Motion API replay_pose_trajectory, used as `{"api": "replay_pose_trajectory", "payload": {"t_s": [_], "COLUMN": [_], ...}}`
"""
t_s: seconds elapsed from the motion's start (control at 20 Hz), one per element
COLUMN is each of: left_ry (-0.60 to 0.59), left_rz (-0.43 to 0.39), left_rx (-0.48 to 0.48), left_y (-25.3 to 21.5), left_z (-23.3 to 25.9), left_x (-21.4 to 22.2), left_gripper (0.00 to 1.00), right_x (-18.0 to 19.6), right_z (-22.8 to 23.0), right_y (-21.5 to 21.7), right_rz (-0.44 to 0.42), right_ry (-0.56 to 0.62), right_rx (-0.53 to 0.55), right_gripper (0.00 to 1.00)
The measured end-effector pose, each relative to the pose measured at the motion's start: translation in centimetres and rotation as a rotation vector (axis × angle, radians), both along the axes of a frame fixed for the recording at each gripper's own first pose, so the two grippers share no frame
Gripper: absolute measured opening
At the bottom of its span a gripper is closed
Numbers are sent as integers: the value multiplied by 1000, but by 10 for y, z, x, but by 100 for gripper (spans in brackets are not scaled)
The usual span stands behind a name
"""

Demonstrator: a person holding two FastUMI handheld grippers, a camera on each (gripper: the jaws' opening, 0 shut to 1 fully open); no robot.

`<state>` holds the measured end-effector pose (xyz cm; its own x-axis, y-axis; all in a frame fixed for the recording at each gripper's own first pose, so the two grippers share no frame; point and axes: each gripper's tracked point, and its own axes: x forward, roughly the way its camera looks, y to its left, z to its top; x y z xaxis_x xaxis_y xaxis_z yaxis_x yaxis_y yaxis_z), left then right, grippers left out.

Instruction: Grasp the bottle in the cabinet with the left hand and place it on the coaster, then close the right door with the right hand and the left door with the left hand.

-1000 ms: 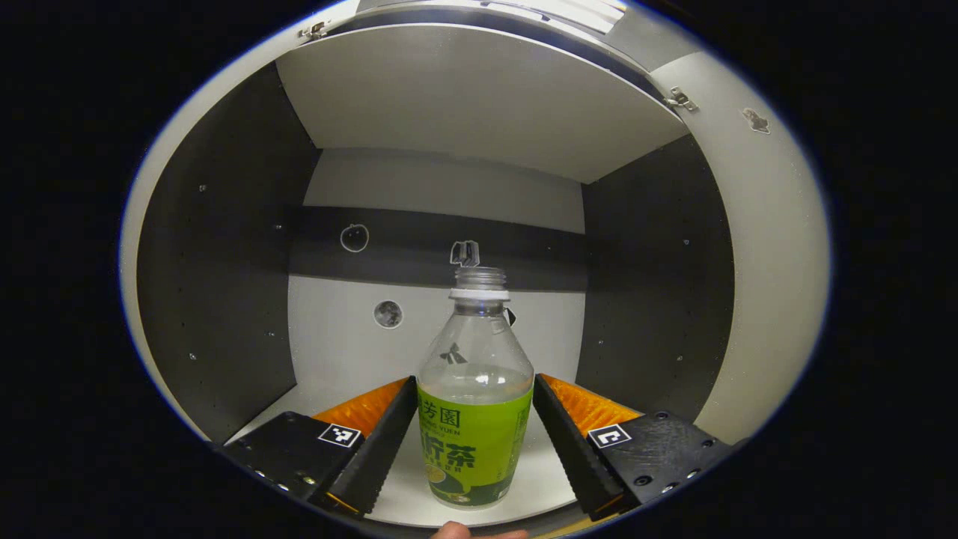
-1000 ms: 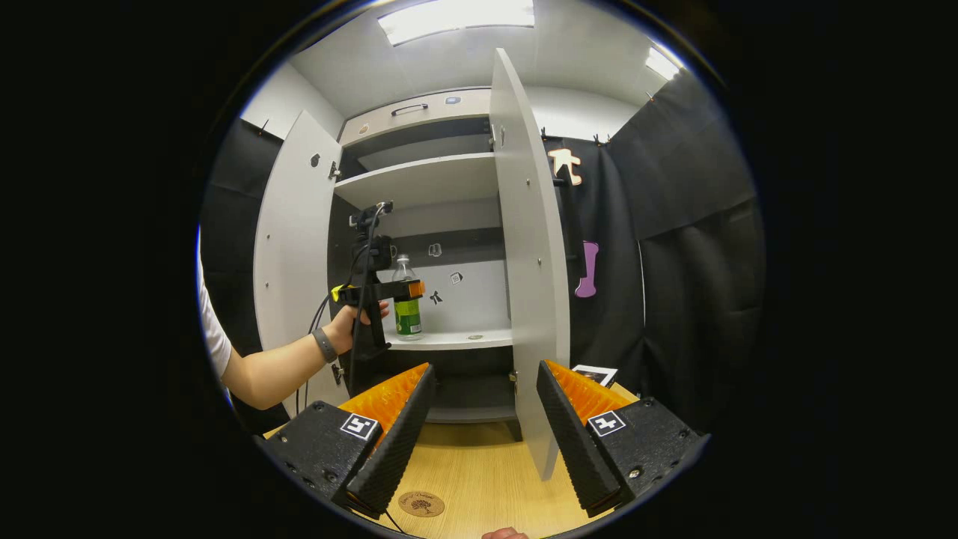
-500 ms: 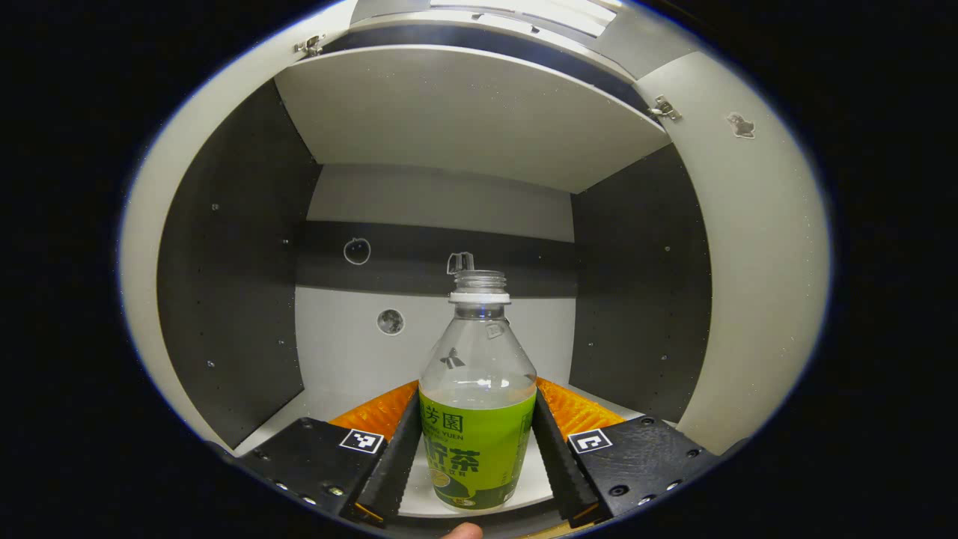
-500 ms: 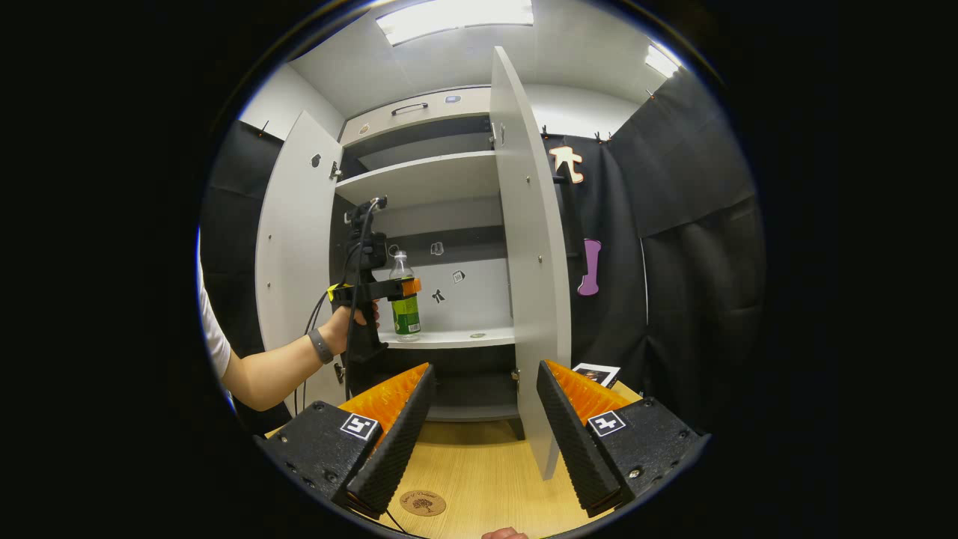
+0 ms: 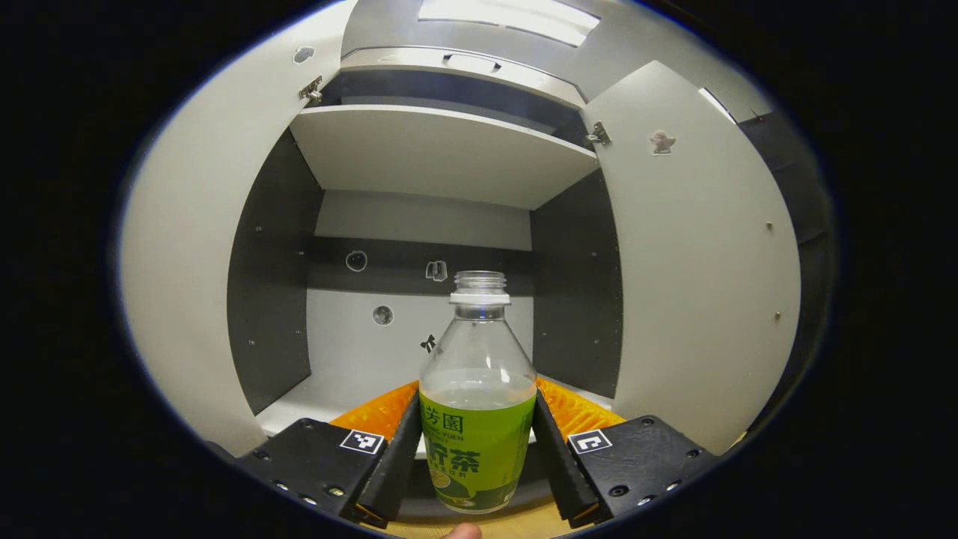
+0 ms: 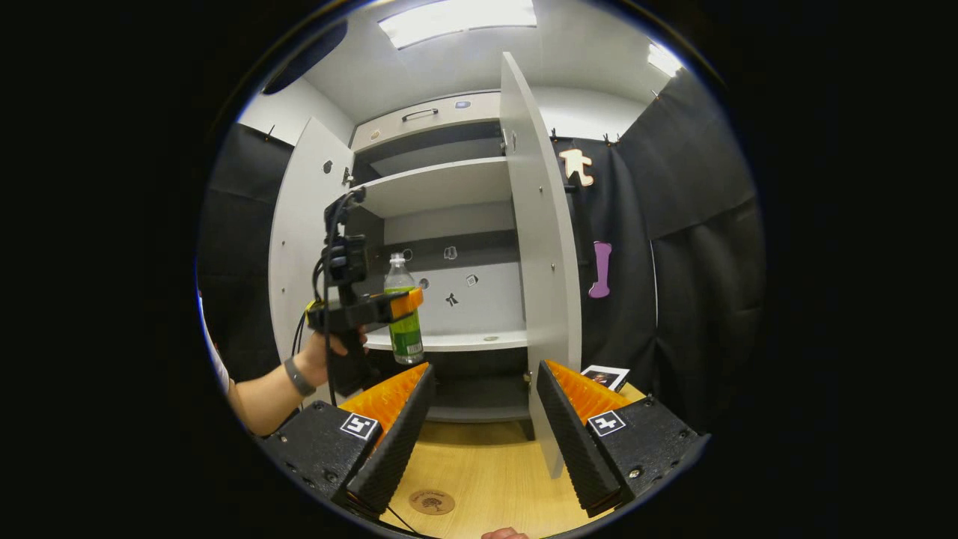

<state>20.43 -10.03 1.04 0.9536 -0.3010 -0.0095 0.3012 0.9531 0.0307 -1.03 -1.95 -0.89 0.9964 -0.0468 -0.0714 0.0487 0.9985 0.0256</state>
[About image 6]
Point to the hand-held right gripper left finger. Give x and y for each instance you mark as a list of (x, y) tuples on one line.
[(397, 449)]

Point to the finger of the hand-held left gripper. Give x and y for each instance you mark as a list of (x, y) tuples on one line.
[(408, 301)]

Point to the grey cabinet drawer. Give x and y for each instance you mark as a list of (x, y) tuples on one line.
[(449, 126)]

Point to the grey cabinet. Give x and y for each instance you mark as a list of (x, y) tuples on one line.
[(479, 299)]

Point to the grey wristband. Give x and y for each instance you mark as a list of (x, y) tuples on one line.
[(299, 376)]

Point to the grey cabinet door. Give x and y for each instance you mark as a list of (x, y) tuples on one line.
[(539, 262), (299, 224)]

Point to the grey cabinet shelf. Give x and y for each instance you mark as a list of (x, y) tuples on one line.
[(441, 183), (479, 340)]

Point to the large ceiling light panel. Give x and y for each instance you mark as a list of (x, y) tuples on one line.
[(456, 21)]

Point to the green label plastic bottle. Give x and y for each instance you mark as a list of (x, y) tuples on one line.
[(408, 340)]

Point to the small ceiling light panel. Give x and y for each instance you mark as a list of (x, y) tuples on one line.
[(664, 60)]

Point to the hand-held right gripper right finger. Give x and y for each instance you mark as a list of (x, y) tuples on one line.
[(572, 449)]

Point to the round wooden coaster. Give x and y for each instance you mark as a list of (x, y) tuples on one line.
[(432, 501)]

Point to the black backdrop cloth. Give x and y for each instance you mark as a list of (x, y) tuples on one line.
[(696, 262), (239, 262)]

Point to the white picture book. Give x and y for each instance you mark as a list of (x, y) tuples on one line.
[(608, 376)]

